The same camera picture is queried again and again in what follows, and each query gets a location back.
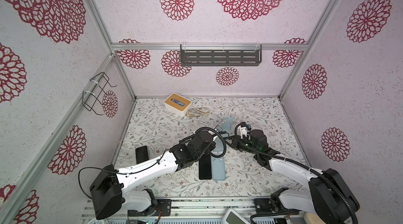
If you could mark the light blue phone case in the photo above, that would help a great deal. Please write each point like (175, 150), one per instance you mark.
(225, 126)
(218, 168)
(219, 146)

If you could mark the black phone with screen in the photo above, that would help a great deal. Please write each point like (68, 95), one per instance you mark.
(205, 167)

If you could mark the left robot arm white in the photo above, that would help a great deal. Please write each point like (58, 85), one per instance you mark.
(114, 189)

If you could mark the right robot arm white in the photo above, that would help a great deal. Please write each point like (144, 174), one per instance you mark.
(327, 195)

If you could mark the clear plastic bag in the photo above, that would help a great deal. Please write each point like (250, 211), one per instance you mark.
(198, 112)

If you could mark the white tissue box wooden lid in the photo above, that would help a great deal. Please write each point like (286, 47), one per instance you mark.
(177, 104)

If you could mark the white device at bottom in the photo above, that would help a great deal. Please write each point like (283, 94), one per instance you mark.
(233, 217)

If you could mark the beige sponge block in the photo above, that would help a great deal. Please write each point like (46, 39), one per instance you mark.
(311, 218)

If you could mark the grey wall shelf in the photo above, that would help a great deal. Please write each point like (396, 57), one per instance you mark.
(220, 58)

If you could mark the black phone near left wall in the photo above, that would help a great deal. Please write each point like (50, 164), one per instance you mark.
(141, 154)

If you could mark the black wire rack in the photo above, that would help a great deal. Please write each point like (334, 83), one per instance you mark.
(91, 98)

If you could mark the metal base rail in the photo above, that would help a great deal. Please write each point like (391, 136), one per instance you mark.
(185, 208)

